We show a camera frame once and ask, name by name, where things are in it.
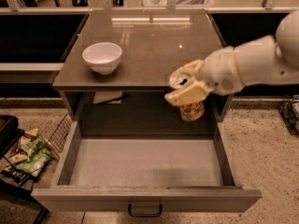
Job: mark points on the orange soda can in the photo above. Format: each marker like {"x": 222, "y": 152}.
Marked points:
{"x": 190, "y": 112}

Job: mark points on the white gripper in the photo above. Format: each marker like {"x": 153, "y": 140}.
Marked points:
{"x": 220, "y": 70}

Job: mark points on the yellow triangular snack pack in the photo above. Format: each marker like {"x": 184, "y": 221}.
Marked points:
{"x": 32, "y": 134}

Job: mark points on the grey cabinet with counter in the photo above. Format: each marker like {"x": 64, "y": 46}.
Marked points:
{"x": 154, "y": 43}

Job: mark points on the black wire basket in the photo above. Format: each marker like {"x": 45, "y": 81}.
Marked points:
{"x": 55, "y": 142}

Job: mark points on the green snack bag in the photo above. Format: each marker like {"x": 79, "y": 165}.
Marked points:
{"x": 38, "y": 154}

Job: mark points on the black drawer handle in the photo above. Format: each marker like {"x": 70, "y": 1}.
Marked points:
{"x": 144, "y": 210}

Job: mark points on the black wire rack right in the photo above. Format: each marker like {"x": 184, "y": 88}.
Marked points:
{"x": 289, "y": 112}

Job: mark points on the white ceramic bowl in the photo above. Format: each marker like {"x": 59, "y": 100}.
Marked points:
{"x": 103, "y": 58}

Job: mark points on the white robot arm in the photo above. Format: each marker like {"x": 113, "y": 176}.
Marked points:
{"x": 269, "y": 60}

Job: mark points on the black tray on left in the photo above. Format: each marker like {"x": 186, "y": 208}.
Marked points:
{"x": 10, "y": 133}

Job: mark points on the grey open top drawer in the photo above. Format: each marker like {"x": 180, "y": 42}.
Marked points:
{"x": 185, "y": 175}

